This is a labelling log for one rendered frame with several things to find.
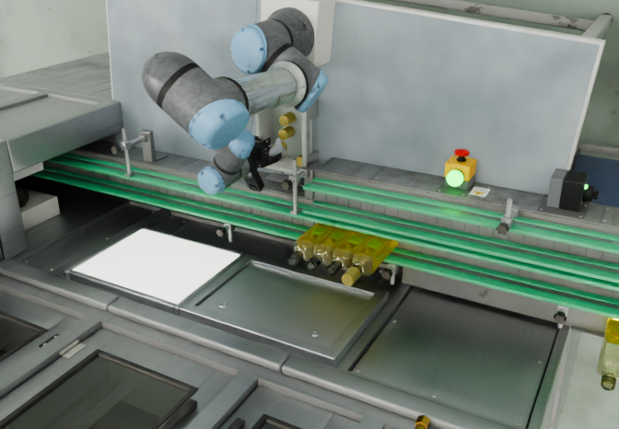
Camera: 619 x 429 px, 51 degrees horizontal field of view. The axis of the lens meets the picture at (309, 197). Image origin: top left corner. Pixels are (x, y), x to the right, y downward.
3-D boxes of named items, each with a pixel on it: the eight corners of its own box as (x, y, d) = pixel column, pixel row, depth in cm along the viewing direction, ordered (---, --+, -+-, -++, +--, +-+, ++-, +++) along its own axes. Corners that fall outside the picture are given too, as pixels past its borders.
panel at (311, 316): (142, 233, 222) (64, 278, 195) (141, 225, 221) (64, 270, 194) (388, 299, 183) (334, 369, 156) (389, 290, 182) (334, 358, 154)
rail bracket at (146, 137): (157, 158, 233) (112, 179, 215) (152, 113, 227) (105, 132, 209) (168, 161, 231) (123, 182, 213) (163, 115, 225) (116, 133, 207)
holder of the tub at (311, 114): (273, 172, 215) (260, 180, 209) (270, 91, 204) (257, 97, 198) (319, 181, 208) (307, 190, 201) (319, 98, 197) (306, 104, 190)
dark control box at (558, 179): (552, 194, 173) (545, 206, 166) (555, 167, 170) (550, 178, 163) (584, 200, 170) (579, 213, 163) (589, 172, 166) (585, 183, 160)
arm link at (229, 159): (215, 120, 164) (197, 150, 171) (246, 149, 163) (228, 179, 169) (232, 112, 171) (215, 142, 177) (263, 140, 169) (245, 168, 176)
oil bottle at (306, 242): (326, 229, 197) (291, 260, 180) (326, 213, 195) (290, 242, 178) (343, 233, 194) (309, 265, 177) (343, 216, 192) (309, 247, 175)
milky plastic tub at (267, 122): (271, 157, 213) (257, 167, 206) (269, 90, 204) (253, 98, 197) (318, 167, 205) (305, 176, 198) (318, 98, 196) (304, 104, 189)
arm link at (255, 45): (265, 9, 171) (236, 17, 161) (303, 41, 170) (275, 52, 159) (246, 44, 179) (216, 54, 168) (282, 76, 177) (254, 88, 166)
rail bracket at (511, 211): (506, 212, 168) (493, 233, 157) (508, 186, 165) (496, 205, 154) (521, 215, 166) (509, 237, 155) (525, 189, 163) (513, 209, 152)
